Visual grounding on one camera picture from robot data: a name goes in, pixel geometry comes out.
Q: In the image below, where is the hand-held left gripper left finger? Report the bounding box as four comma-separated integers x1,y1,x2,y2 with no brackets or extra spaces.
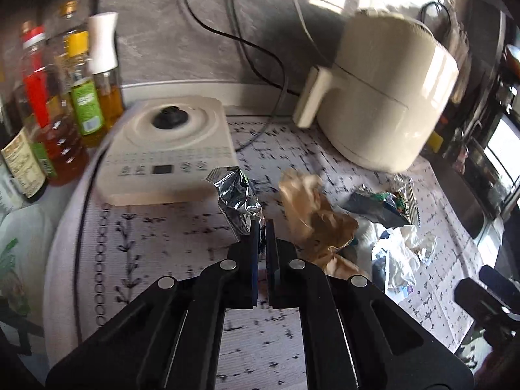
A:
45,218,261,390

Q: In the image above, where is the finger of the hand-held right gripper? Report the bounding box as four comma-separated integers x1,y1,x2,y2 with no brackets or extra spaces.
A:
479,265,520,294
454,278,512,322

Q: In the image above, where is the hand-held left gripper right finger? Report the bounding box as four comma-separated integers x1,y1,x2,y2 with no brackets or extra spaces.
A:
265,220,475,390

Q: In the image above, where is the brown paper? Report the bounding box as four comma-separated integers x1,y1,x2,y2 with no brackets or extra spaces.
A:
278,169,371,279

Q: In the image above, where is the silver foil wrapper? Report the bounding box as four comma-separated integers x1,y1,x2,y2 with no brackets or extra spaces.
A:
205,166,264,241

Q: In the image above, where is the dark snack packet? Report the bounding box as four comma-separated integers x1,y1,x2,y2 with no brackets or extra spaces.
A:
344,185,420,228

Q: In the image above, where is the white patterned table mat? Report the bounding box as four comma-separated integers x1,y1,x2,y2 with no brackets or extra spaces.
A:
43,115,485,390

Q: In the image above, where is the steel sink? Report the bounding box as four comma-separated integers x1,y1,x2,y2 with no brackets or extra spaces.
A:
446,130,520,241

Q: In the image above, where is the white printed plastic wrapper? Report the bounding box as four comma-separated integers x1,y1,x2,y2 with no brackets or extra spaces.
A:
371,230,419,304

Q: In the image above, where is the small silver foil scrap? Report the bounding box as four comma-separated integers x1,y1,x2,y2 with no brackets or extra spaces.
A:
389,173,415,191

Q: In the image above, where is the yellow sponge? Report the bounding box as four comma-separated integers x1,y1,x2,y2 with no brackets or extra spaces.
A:
428,129,446,154

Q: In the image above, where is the cream air fryer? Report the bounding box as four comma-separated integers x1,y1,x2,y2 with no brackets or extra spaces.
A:
293,8,461,174

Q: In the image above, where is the white top oil sprayer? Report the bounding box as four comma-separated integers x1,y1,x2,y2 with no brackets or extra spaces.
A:
87,12,125,131

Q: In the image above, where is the red label oil bottle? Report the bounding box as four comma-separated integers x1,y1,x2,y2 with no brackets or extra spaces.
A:
18,21,90,187

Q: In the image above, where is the white green printed bag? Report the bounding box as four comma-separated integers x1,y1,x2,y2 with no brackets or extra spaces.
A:
0,205,56,334

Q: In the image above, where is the yellow cap green label bottle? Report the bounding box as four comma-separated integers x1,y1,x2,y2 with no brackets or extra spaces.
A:
65,30,109,148

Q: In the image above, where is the dark sauce bottle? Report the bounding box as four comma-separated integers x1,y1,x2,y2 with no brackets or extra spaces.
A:
0,84,50,202

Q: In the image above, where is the gold cap clear bottle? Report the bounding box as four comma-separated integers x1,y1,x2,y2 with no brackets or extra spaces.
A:
52,2,88,74

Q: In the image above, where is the black power cable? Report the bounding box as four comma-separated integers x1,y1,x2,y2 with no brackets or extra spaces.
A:
175,0,290,153

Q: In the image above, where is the grey power cable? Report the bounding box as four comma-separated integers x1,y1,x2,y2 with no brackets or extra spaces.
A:
225,0,300,95

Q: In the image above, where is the white power cable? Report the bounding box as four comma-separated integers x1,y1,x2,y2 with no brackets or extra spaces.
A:
280,0,328,54

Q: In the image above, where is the looped black cable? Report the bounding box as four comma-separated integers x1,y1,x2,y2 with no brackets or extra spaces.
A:
420,2,454,50

